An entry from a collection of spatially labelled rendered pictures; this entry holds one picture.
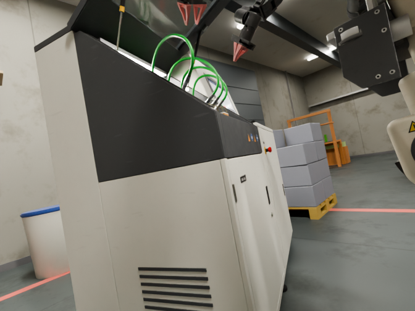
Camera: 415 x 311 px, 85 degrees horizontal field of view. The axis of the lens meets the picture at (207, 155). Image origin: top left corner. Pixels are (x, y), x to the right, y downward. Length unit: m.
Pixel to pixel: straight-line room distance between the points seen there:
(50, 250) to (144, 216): 1.91
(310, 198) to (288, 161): 0.45
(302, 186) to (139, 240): 2.04
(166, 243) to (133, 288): 0.26
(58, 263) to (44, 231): 0.34
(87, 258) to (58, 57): 0.92
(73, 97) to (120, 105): 0.28
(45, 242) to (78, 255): 1.51
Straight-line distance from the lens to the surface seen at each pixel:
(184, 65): 1.70
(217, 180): 0.76
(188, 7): 0.99
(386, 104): 10.08
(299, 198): 2.74
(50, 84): 1.34
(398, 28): 0.67
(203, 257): 0.86
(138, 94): 0.94
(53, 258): 2.80
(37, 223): 2.75
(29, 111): 3.91
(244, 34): 1.14
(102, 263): 1.18
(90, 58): 1.15
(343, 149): 8.25
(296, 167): 2.68
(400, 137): 0.65
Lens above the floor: 0.78
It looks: 2 degrees up
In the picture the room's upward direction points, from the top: 11 degrees counter-clockwise
